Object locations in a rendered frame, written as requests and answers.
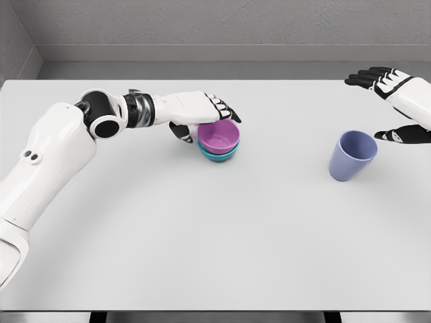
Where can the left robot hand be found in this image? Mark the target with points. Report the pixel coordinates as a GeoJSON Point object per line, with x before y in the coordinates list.
{"type": "Point", "coordinates": [192, 107]}

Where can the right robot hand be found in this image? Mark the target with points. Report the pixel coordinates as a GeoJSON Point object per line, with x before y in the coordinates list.
{"type": "Point", "coordinates": [409, 99]}

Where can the pink bowl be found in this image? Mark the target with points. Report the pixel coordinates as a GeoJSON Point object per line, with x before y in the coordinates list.
{"type": "Point", "coordinates": [219, 136]}

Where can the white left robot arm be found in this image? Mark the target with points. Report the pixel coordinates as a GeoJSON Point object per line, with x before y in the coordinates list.
{"type": "Point", "coordinates": [50, 151]}

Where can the teal bowl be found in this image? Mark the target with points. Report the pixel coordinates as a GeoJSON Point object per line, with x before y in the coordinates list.
{"type": "Point", "coordinates": [219, 157]}

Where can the lavender blue cup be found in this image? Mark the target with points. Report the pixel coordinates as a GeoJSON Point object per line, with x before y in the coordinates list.
{"type": "Point", "coordinates": [350, 161]}

